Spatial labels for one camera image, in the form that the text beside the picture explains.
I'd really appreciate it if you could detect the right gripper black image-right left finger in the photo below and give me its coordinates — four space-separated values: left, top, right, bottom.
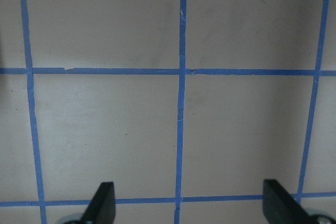
79 182 116 224

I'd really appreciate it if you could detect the right gripper black image-left right finger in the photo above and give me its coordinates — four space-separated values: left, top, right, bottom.
262 179 318 224

